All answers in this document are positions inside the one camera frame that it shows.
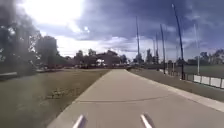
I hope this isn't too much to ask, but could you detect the row of distant trees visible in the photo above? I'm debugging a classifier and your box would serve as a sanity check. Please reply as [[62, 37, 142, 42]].
[[72, 48, 130, 70]]

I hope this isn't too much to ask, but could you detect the tall pole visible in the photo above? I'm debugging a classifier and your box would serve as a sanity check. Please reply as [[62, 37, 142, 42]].
[[159, 23, 167, 75], [134, 16, 141, 67], [171, 3, 186, 81], [193, 23, 201, 76]]

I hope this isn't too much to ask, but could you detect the pale concrete path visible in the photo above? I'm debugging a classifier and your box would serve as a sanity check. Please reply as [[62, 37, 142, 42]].
[[46, 68, 224, 128]]

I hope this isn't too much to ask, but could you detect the grass strip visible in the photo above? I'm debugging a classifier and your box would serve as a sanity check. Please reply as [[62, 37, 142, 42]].
[[128, 67, 224, 104]]

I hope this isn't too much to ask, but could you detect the robot's own part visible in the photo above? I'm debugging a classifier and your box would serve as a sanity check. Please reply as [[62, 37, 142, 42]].
[[140, 113, 154, 128], [72, 114, 85, 128]]

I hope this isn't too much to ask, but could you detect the grass verge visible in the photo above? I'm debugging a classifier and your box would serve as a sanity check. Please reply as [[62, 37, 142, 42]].
[[0, 68, 112, 128]]

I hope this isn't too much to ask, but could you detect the group of dark trees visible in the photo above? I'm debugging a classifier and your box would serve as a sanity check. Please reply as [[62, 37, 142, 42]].
[[0, 0, 68, 76]]

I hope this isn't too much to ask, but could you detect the green sports field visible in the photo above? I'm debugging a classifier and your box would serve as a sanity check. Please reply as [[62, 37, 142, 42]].
[[181, 64, 224, 80]]

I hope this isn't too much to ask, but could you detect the fence with white panels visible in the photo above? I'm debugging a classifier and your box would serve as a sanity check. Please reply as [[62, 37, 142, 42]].
[[184, 72, 224, 90]]

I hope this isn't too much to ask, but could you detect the pale rail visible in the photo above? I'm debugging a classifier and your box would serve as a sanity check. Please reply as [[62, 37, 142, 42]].
[[0, 71, 20, 80]]

